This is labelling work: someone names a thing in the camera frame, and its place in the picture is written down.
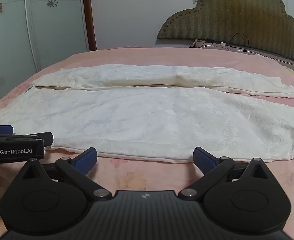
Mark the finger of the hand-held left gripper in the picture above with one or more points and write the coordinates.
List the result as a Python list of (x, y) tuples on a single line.
[(43, 138), (1, 129)]

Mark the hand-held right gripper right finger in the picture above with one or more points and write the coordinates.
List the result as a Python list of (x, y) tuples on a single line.
[(204, 160)]

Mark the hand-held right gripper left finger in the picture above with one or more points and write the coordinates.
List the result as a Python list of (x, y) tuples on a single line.
[(86, 159)]

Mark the white pants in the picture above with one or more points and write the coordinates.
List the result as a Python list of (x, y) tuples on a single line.
[(147, 120)]

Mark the pink bed blanket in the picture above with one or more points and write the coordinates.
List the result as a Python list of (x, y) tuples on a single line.
[(142, 177)]

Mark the floral glass wardrobe door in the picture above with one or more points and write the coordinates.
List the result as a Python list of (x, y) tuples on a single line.
[(37, 25)]

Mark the small pink cloth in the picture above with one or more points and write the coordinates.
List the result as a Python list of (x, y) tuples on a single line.
[(195, 43)]

